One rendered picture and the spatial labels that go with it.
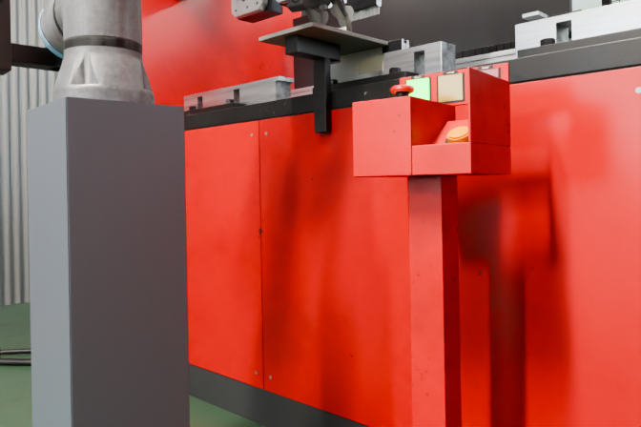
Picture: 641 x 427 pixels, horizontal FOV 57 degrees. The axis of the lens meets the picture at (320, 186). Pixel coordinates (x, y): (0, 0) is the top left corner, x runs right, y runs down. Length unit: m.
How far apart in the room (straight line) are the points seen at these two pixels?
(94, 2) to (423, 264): 0.63
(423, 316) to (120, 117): 0.55
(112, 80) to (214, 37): 1.42
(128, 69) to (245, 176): 0.77
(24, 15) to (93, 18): 3.04
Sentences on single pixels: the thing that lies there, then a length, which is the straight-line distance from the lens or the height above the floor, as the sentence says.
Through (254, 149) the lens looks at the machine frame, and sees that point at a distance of 1.63.
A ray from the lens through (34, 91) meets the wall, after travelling 3.93.
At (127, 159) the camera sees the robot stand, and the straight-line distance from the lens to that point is 0.91.
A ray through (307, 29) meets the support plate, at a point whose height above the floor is 0.99.
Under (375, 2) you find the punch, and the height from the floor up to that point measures 1.11.
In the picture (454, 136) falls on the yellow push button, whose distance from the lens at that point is 0.93.
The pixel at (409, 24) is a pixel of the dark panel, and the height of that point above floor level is 1.20.
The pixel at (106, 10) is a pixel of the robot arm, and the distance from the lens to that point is 0.97.
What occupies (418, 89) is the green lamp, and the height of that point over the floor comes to 0.82.
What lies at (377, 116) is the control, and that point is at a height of 0.75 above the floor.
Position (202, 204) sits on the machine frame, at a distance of 1.82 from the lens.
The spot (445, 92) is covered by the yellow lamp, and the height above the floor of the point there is 0.80.
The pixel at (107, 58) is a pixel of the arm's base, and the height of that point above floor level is 0.84.
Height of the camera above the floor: 0.65
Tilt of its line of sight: level
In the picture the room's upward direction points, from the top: 1 degrees counter-clockwise
